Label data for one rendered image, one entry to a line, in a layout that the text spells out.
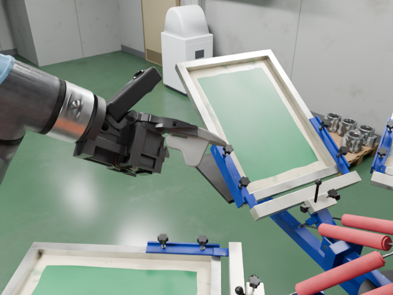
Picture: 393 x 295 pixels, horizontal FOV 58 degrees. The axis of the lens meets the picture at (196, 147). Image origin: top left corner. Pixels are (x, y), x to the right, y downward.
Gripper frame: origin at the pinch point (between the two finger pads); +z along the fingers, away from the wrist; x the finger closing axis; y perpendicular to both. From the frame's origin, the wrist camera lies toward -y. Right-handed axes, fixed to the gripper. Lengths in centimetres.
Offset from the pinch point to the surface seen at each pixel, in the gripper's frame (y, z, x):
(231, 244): 11, 70, -56
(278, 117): -55, 99, -61
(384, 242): 5, 86, -5
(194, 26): -301, 221, -321
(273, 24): -291, 278, -221
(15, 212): 2, 51, -304
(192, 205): -27, 171, -206
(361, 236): 3, 88, -13
